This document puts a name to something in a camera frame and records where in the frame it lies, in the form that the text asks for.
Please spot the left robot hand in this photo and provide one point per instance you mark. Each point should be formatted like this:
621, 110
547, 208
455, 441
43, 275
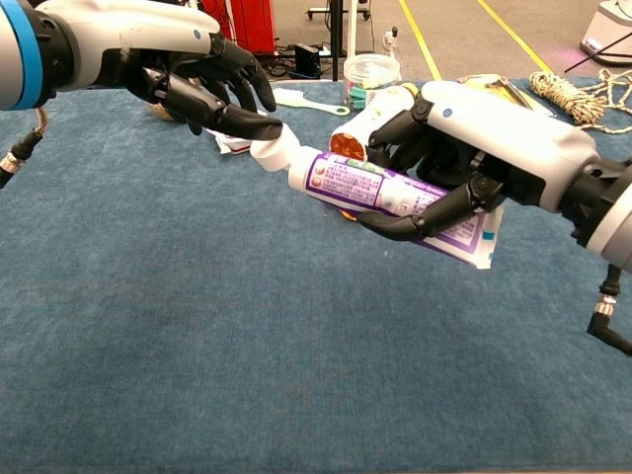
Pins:
123, 34

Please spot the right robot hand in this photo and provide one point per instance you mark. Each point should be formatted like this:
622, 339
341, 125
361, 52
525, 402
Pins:
518, 143

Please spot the purple white toothpaste tube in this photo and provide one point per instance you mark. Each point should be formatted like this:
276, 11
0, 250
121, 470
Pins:
345, 182

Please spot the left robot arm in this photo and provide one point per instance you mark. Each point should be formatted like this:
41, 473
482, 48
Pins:
15, 49

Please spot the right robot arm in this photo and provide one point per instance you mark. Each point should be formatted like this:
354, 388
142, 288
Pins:
617, 222

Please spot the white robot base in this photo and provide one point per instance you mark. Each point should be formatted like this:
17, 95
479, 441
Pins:
607, 34

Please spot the white bottle yellow cap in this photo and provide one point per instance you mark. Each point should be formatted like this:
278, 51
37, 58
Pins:
385, 101

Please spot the yellow razor blister pack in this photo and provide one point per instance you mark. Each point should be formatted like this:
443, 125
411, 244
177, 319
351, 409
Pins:
481, 80

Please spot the glass jar black lid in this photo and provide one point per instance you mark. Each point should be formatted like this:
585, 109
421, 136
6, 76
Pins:
159, 112

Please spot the thin black rod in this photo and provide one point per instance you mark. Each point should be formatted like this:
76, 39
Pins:
597, 53

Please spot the red cabinet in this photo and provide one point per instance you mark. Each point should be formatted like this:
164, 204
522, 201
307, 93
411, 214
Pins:
252, 20

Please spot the burger print snack packet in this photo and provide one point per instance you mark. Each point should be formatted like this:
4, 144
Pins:
232, 145

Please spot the white plug adapter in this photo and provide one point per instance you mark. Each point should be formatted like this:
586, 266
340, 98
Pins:
391, 42

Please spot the clear plastic jar white lid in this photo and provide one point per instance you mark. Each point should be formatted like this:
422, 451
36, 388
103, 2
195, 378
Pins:
370, 71

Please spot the black box on floor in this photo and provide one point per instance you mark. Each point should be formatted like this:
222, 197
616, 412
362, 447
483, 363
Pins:
306, 59

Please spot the yellow tape measure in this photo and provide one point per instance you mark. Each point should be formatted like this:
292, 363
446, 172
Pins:
348, 215

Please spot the black wheeled stand base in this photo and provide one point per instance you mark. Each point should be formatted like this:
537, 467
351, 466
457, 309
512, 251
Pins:
321, 11

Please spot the light green brush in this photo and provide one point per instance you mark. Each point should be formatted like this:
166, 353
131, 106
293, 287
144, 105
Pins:
316, 104

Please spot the black tripod stand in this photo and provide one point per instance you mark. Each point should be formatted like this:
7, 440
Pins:
338, 39

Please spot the blue table cloth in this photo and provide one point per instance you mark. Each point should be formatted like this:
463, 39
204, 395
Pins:
197, 321

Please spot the white upright post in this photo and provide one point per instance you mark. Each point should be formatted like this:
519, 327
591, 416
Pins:
352, 24

